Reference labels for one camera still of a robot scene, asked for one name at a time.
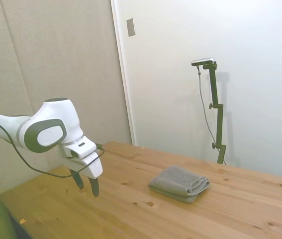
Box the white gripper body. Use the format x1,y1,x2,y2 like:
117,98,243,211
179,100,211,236
61,136,104,180

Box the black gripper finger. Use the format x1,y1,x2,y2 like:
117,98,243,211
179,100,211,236
70,169,85,191
88,177,100,198

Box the grey folded towel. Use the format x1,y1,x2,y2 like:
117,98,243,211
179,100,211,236
148,165,210,204

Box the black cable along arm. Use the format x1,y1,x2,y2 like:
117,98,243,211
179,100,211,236
0,110,105,179

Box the white door frame trim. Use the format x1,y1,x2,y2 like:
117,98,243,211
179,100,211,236
110,0,137,146

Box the dark green camera stand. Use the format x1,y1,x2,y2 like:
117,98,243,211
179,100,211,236
201,62,227,165

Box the grey wall switch plate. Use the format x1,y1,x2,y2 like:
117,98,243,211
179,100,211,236
126,17,136,37

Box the grey camera on stand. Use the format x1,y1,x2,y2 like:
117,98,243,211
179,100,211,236
191,57,216,67

